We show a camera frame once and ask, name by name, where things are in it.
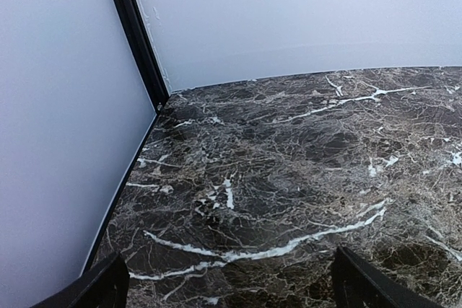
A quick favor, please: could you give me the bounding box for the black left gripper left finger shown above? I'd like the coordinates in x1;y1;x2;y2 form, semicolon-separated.
33;252;130;308

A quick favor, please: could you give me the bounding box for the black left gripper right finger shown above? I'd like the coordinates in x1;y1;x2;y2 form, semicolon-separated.
331;246;440;308

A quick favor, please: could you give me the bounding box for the left black frame post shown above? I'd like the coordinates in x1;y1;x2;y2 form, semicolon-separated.
113;0;170;114

